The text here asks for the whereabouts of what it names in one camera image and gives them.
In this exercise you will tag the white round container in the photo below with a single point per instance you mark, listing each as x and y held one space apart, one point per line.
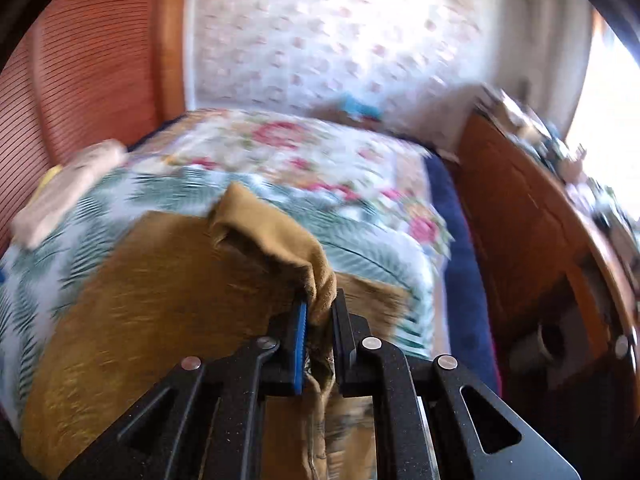
545 342

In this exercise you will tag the window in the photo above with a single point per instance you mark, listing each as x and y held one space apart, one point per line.
610 85

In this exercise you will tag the golden brown patterned garment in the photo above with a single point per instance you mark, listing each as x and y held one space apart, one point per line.
175 285

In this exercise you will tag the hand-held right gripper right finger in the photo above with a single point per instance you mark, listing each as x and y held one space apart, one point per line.
342 340

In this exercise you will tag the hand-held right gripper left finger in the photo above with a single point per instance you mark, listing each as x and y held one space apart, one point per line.
300 345

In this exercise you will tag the yellow plush toy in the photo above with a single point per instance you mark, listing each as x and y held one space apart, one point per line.
50 180

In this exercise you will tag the beige pillow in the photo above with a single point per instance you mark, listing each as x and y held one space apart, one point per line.
65 190

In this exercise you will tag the wooden cabinet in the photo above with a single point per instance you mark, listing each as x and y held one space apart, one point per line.
525 210

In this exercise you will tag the blue packet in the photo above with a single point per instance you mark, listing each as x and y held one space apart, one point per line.
360 106

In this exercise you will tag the clutter of small things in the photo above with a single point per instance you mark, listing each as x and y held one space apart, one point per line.
540 125

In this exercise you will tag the white patterned lace curtain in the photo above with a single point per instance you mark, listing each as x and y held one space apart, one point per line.
350 35

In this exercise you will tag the slatted wooden panel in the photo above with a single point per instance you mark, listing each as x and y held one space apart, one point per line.
90 60

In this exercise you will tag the floral bedsheet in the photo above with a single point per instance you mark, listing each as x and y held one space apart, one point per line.
300 145

